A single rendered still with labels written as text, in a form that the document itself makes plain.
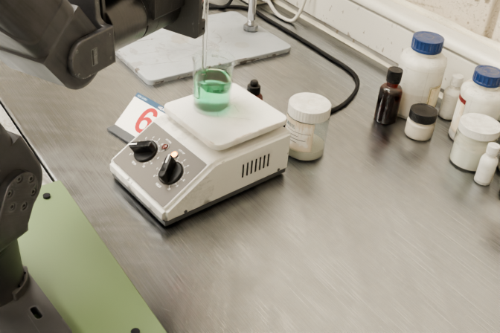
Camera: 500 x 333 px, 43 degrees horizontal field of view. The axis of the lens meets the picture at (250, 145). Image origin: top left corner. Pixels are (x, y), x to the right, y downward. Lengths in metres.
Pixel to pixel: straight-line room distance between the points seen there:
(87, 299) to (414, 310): 0.34
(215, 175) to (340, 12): 0.59
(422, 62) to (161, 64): 0.43
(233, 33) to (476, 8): 0.44
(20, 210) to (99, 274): 0.12
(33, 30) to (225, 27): 0.78
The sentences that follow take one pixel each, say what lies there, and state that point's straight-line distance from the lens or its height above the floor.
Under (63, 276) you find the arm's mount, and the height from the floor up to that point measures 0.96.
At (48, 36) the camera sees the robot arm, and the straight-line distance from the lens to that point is 0.52.
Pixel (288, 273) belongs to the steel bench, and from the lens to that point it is 0.72.
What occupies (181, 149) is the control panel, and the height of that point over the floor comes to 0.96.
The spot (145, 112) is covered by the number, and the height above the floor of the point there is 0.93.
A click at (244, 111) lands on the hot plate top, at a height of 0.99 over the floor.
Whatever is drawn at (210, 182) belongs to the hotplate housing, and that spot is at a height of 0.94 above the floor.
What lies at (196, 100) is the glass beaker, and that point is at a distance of 0.80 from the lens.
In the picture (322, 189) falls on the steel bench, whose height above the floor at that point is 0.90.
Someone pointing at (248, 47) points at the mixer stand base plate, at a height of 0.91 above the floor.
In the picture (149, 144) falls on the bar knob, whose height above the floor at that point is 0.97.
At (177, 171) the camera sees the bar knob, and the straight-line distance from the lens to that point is 0.76.
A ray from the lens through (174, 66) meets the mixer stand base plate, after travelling 1.10.
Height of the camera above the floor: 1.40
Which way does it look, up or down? 34 degrees down
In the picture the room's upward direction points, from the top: 5 degrees clockwise
